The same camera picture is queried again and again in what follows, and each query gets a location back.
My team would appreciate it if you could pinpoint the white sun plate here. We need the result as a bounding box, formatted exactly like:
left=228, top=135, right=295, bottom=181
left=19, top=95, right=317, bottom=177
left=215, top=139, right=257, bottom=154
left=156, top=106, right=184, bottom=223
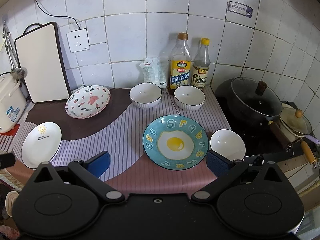
left=22, top=122, right=62, bottom=169

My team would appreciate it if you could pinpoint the blue egg plate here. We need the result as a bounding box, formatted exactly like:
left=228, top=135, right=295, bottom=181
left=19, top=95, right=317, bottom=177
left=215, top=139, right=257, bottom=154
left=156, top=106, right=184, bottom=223
left=142, top=115, right=209, bottom=171

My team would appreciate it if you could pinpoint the pink rabbit carrot plate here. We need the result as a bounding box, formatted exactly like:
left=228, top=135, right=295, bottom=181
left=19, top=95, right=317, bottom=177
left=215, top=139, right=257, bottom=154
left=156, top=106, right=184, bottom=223
left=65, top=85, right=111, bottom=119

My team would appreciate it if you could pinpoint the white ribbed bowl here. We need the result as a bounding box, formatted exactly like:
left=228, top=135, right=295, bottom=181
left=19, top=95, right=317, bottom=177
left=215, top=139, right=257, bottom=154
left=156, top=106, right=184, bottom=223
left=129, top=83, right=162, bottom=109
left=174, top=86, right=206, bottom=111

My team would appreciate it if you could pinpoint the white cup lower left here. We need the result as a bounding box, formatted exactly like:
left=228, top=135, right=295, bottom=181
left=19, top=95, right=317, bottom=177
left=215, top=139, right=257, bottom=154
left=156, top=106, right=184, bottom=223
left=5, top=191, right=19, bottom=217

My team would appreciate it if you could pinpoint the black gas stove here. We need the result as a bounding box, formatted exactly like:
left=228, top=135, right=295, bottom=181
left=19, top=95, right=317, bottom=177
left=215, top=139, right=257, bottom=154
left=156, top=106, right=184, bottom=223
left=218, top=98, right=304, bottom=163

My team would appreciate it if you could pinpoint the striped table cover mat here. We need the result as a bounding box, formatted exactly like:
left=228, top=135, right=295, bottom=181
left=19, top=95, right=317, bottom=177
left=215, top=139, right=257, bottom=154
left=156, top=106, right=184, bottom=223
left=1, top=88, right=229, bottom=194

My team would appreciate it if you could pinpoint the glass wok lid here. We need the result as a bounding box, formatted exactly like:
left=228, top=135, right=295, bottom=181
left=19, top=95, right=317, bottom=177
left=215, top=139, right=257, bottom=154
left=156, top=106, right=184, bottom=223
left=231, top=76, right=283, bottom=118

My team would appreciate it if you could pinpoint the cream pot with lid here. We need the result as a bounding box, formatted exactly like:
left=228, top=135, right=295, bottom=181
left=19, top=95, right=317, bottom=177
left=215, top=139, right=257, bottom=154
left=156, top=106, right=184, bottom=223
left=279, top=103, right=319, bottom=169

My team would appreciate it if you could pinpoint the metal ladle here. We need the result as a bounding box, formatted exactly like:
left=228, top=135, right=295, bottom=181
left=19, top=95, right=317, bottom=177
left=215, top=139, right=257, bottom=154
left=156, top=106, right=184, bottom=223
left=2, top=21, right=26, bottom=81

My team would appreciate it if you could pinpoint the white vinegar bottle yellow cap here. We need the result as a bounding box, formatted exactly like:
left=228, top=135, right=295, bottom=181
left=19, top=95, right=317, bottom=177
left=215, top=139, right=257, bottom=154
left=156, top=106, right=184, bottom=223
left=191, top=37, right=210, bottom=89

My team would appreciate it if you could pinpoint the cooking wine bottle yellow label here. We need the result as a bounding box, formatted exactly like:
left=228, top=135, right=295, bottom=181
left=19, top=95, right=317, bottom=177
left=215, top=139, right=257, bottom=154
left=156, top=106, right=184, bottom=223
left=168, top=33, right=191, bottom=95

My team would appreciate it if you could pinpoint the white plastic bag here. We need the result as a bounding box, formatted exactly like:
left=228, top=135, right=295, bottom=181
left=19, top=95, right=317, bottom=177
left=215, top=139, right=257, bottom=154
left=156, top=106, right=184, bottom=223
left=139, top=57, right=169, bottom=89

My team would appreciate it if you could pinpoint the white cutting board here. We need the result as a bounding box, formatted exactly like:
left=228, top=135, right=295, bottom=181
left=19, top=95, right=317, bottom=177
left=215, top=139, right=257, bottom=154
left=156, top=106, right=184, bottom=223
left=14, top=22, right=71, bottom=103

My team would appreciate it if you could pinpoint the black wok with handle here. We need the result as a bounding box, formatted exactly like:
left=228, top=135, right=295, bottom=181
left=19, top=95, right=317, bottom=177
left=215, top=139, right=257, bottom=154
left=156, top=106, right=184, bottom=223
left=215, top=76, right=293, bottom=155

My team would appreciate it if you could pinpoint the white wall socket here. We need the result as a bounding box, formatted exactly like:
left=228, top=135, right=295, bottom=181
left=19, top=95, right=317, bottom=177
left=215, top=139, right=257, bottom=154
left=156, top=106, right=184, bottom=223
left=67, top=29, right=89, bottom=53

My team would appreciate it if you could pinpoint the wall sticker label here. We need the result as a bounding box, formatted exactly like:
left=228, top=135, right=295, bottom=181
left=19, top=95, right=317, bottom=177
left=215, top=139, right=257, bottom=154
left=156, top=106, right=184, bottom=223
left=228, top=1, right=253, bottom=18

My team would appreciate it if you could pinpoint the black power cable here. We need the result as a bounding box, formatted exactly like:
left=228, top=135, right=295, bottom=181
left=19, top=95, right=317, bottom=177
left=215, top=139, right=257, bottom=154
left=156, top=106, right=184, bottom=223
left=34, top=0, right=82, bottom=30

